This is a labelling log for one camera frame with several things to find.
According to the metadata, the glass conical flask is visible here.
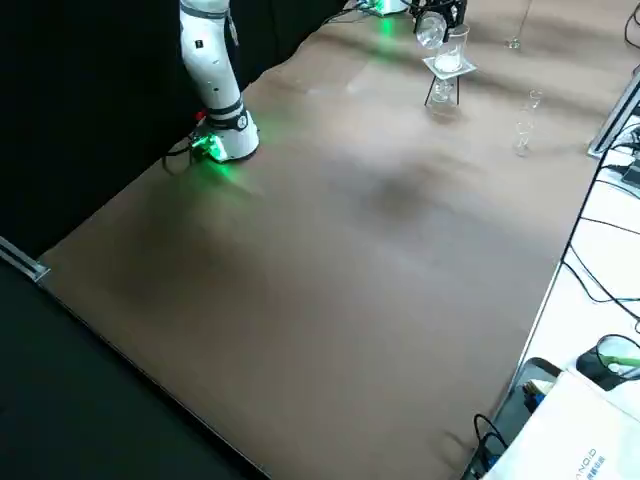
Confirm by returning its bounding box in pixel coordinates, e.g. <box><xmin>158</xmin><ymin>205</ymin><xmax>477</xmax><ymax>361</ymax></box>
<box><xmin>413</xmin><ymin>12</ymin><xmax>449</xmax><ymax>52</ymax></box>

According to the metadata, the glass graduated cylinder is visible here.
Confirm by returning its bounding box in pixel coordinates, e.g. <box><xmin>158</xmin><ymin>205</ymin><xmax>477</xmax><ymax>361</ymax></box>
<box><xmin>506</xmin><ymin>0</ymin><xmax>532</xmax><ymax>51</ymax></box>

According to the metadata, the large glass beaker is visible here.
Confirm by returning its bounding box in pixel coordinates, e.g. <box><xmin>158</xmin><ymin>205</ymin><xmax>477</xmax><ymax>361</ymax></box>
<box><xmin>433</xmin><ymin>23</ymin><xmax>472</xmax><ymax>74</ymax></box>

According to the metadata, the black tripod stand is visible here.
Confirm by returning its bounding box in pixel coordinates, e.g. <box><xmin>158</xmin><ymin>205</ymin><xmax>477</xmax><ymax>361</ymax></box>
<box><xmin>423</xmin><ymin>74</ymin><xmax>462</xmax><ymax>108</ymax></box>

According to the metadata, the glass alcohol lamp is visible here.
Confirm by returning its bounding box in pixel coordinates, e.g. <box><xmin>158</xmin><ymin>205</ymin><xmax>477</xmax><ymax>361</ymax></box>
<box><xmin>428</xmin><ymin>79</ymin><xmax>457</xmax><ymax>107</ymax></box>

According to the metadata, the small glass beaker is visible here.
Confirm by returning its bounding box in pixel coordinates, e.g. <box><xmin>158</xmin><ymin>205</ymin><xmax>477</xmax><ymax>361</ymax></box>
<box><xmin>514</xmin><ymin>119</ymin><xmax>534</xmax><ymax>158</ymax></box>

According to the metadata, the black plastic tray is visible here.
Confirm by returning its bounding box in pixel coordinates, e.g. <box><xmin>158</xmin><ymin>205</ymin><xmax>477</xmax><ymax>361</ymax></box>
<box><xmin>491</xmin><ymin>356</ymin><xmax>567</xmax><ymax>454</ymax></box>

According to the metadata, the black cup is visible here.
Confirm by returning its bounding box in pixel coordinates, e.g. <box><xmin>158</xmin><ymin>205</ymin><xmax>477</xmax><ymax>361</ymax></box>
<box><xmin>576</xmin><ymin>333</ymin><xmax>640</xmax><ymax>392</ymax></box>

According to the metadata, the white paper bag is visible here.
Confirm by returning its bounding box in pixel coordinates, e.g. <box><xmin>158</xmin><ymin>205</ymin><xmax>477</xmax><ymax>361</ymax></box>
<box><xmin>481</xmin><ymin>368</ymin><xmax>640</xmax><ymax>480</ymax></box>

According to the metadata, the aluminium profile post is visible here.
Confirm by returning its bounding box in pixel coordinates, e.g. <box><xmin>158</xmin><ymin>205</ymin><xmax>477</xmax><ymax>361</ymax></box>
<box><xmin>587</xmin><ymin>68</ymin><xmax>640</xmax><ymax>159</ymax></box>

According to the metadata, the black base cable bundle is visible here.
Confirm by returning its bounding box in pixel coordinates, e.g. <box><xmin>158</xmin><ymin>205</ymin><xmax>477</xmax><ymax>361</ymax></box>
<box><xmin>163</xmin><ymin>136</ymin><xmax>202</xmax><ymax>174</ymax></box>

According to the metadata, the aluminium frame profile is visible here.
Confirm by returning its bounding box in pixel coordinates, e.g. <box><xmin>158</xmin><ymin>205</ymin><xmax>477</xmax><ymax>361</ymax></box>
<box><xmin>0</xmin><ymin>234</ymin><xmax>52</xmax><ymax>282</ymax></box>

